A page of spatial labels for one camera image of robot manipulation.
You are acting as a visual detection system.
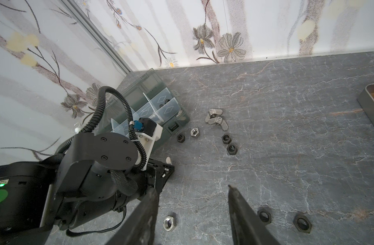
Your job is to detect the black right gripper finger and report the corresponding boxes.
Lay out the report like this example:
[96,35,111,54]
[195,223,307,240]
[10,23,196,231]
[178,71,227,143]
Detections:
[228,185,279,245]

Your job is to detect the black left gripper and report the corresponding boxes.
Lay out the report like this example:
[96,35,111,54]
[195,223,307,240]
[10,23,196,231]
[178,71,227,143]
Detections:
[107,159,175,245]

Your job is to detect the steel wing nut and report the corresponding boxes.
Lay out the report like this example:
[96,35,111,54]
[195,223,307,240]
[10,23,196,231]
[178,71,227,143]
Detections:
[205,109,229,131]

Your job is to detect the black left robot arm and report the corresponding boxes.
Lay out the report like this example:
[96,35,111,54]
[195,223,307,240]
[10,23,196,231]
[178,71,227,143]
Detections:
[0,133,175,245]

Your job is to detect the steel hex nut front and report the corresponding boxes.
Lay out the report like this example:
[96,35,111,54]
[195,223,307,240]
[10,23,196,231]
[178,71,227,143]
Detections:
[163,215,176,232]

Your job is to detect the black nut pair right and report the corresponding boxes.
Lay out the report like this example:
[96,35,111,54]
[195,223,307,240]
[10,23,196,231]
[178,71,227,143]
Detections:
[257,207,313,234]

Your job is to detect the black nut pair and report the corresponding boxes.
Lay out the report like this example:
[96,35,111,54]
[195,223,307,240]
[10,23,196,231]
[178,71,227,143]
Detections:
[257,207,313,234]
[222,134,238,155]

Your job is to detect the black nut pair left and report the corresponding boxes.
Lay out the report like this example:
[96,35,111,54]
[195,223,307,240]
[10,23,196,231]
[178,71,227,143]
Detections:
[222,134,238,155]

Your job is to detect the black hex nut near box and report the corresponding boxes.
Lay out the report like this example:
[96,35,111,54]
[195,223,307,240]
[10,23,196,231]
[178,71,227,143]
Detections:
[177,133,186,143]

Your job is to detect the steel hex nut near box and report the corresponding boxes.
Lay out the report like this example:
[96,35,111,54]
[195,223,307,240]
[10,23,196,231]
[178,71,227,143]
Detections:
[190,128,200,138]

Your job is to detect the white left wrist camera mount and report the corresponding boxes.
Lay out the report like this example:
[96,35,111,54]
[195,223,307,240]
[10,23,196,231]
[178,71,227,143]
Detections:
[134,117,163,171]

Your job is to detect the black corrugated cable left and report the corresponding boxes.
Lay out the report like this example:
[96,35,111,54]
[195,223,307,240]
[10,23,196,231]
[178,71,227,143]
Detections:
[55,86,148,170]

